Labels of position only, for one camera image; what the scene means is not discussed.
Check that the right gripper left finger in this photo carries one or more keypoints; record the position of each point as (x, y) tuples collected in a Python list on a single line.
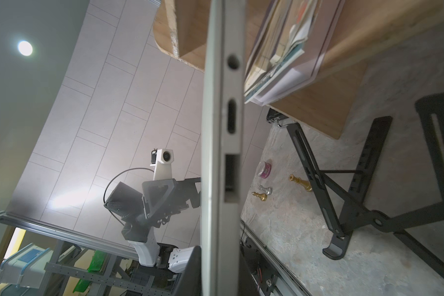
[(188, 264)]

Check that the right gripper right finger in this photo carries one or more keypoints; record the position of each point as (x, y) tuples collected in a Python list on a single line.
[(247, 285)]

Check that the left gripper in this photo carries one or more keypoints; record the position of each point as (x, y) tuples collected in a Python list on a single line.
[(165, 198)]

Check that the silver laptop computer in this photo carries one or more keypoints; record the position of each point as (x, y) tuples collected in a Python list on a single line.
[(222, 121)]

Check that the metal storage rack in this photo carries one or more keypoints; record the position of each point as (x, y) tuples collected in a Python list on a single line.
[(34, 271)]

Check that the silver chess piece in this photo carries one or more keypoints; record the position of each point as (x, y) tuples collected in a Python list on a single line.
[(267, 190)]

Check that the white book under stack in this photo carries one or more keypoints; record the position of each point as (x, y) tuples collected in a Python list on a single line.
[(305, 68)]

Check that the ceiling light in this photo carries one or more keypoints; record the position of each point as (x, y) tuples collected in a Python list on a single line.
[(25, 48)]

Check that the wooden two-tier shelf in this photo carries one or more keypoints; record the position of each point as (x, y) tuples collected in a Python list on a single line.
[(364, 29)]

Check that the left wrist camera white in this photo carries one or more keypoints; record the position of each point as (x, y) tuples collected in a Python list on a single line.
[(161, 160)]

